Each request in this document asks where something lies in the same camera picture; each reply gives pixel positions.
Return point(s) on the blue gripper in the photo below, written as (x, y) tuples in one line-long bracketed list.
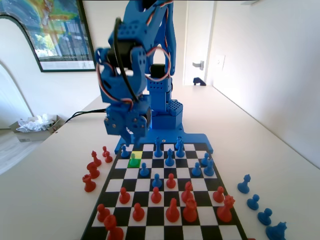
[(117, 122)]

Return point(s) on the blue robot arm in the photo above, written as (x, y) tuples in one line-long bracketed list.
[(160, 110)]

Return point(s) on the red bishop chess piece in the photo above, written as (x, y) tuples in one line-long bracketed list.
[(96, 161), (172, 213)]

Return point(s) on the blue bishop chess piece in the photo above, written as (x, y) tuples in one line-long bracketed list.
[(243, 187), (170, 161)]

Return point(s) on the red plastic chess queen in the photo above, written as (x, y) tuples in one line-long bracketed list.
[(225, 211)]

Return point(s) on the black white chessboard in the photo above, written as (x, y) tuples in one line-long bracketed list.
[(140, 186)]

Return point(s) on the small blue printed part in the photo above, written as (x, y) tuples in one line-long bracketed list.
[(198, 82)]

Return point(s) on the crumpled clear plastic wrap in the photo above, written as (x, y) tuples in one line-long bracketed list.
[(35, 123)]

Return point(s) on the cardboard box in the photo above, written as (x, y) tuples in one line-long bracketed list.
[(30, 136)]

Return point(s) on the black framed poster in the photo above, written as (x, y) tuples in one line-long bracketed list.
[(62, 37)]

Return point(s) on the white door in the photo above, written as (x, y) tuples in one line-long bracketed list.
[(200, 30)]

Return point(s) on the blue arm base plate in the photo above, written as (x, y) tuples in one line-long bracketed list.
[(195, 138)]

